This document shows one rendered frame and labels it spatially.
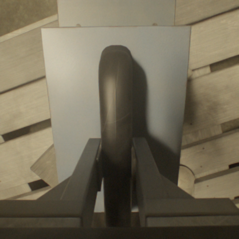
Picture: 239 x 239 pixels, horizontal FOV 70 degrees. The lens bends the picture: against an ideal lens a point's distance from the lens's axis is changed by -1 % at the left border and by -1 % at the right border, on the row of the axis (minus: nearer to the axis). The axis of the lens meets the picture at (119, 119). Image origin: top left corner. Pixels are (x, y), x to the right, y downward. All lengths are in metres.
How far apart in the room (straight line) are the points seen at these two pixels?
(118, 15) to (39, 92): 0.35
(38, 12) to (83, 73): 0.54
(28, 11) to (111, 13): 0.50
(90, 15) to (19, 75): 0.33
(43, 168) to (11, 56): 0.29
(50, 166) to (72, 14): 0.36
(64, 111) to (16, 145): 0.43
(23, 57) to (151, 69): 0.39
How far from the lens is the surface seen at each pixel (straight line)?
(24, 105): 0.55
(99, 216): 0.28
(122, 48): 0.17
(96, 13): 0.23
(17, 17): 0.72
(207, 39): 0.53
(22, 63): 0.52
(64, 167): 0.21
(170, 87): 0.18
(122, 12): 0.23
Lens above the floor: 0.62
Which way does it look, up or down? 75 degrees down
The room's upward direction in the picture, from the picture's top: 180 degrees counter-clockwise
